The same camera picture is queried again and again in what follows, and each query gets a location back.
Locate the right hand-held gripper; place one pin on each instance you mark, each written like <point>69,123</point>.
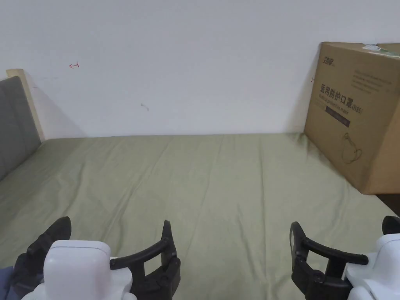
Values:
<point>381,275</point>

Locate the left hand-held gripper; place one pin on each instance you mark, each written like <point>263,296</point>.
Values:
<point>76,268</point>

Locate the dark blue garment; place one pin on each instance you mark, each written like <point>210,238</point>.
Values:
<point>5,284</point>

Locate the bed with pale green sheet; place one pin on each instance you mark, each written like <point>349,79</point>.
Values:
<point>200,187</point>

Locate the large brown cardboard carton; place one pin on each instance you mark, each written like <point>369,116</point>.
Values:
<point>353,125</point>

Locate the grey padded headboard, wooden frame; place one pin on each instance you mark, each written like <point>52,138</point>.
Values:
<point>14,125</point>

